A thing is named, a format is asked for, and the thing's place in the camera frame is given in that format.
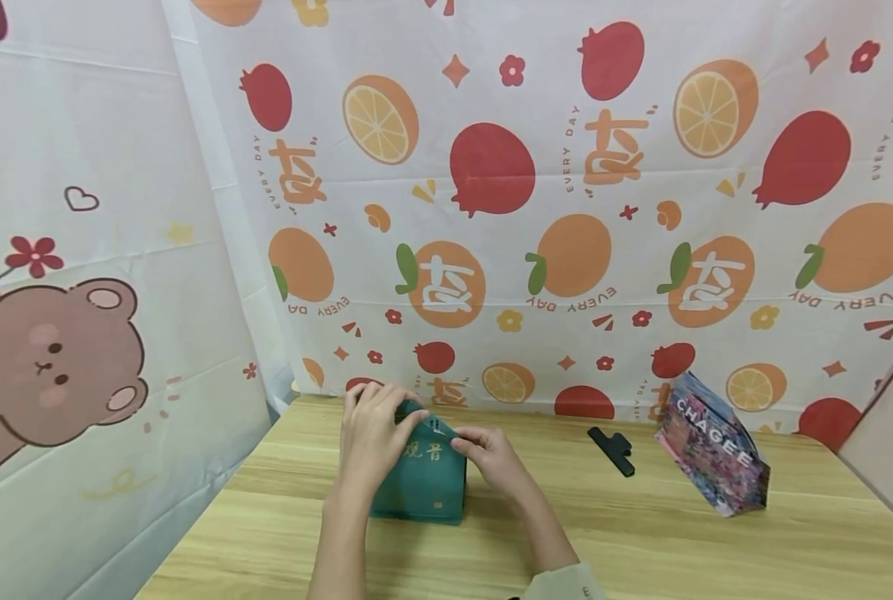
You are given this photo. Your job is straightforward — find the person's right hand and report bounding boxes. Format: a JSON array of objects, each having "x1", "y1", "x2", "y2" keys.
[{"x1": 449, "y1": 426, "x2": 533, "y2": 501}]

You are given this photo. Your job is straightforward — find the person's left hand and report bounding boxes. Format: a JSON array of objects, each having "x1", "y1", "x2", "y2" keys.
[{"x1": 338, "y1": 382, "x2": 432, "y2": 499}]

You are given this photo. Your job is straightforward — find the teal green pouch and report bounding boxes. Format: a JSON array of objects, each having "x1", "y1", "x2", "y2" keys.
[{"x1": 369, "y1": 398, "x2": 469, "y2": 526}]

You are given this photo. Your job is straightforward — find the black clip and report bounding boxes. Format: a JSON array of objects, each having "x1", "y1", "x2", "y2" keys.
[{"x1": 587, "y1": 426, "x2": 636, "y2": 478}]

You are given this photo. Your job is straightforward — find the multicoloured floral pouch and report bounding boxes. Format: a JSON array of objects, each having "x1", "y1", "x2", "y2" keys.
[{"x1": 655, "y1": 371, "x2": 771, "y2": 518}]

